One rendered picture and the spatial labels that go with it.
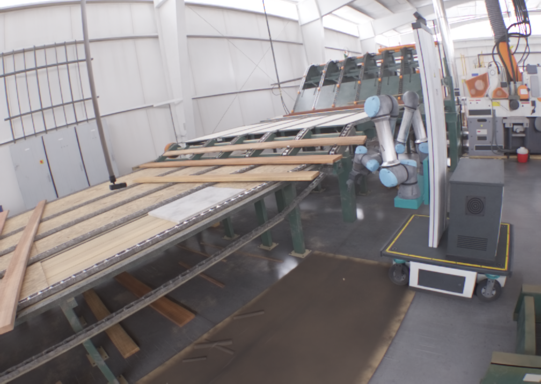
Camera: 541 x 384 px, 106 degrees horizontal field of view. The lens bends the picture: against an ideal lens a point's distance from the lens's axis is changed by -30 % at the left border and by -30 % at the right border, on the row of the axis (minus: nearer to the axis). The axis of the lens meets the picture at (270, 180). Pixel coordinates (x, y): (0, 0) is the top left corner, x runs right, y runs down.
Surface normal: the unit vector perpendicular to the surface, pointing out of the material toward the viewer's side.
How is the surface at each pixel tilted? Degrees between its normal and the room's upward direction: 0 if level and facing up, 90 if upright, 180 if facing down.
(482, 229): 90
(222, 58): 89
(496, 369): 90
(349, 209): 90
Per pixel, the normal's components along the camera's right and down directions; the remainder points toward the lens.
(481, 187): -0.68, 0.30
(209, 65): 0.73, 0.03
